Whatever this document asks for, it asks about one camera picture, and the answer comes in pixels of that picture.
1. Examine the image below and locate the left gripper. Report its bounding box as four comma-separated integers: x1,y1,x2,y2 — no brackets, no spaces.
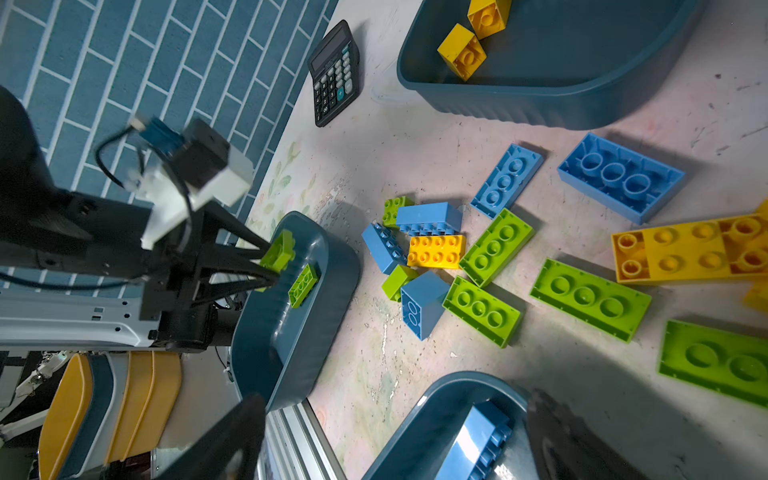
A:
140,202,279,352

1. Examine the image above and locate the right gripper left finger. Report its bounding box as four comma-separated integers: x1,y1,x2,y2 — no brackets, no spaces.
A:
159,394,266,479

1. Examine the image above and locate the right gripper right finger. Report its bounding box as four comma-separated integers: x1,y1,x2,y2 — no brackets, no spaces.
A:
526,389,647,480

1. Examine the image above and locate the green lego brick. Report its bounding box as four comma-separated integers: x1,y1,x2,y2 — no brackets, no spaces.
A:
258,230,296,273

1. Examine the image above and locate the blue lego brick long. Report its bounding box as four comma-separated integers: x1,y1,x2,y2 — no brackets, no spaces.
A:
436,401,512,480

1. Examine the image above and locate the green lego plate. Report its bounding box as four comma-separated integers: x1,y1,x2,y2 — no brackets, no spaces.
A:
289,264,319,309
459,208,534,288
442,277,523,349
530,258,652,343
658,320,767,408

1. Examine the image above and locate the small green lego piece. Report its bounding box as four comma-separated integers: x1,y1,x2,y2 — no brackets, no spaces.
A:
382,196,414,230

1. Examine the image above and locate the yellow small lego brick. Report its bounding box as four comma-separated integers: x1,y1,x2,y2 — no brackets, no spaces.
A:
407,235,466,270

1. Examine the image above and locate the yellow lego cube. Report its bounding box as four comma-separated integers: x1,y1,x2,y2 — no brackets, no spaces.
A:
467,0,512,40
437,24,487,82

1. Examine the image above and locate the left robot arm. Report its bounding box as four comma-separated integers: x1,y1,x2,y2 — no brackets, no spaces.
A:
1,91,278,351

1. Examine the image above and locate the left teal container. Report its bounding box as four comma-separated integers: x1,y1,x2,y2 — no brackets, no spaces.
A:
231,211,361,412

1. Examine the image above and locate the teal container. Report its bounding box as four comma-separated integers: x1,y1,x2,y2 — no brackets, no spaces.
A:
231,211,361,412
397,1,708,130
364,371,538,479

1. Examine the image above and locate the right teal container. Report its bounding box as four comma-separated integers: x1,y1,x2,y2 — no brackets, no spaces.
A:
364,371,538,479

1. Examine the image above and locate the small green lego cube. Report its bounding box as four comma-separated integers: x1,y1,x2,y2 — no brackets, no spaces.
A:
382,265,419,302

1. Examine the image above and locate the blue lego cube front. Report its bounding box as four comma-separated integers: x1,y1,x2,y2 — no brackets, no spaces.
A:
401,271,450,341

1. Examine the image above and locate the black calculator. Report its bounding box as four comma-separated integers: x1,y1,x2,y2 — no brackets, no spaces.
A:
307,20,361,128

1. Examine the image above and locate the green lego plate upright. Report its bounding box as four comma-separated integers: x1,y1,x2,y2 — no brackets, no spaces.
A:
459,208,534,288

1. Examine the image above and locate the yellow lego plate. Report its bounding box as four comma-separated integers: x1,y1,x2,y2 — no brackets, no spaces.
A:
611,213,767,285

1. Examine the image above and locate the blue lego plate upside-down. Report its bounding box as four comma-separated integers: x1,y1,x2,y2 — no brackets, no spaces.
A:
558,133,686,225

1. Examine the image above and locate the blue lego plate narrow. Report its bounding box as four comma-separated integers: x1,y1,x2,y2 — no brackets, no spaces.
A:
470,144,544,220

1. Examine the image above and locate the yellow lego slope brick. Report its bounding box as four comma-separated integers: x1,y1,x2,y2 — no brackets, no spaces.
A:
755,199,768,218

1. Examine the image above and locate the back teal container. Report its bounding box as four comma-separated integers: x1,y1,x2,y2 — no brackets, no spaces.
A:
397,1,708,130

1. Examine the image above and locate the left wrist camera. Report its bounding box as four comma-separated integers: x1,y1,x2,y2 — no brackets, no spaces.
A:
128,115,256,252

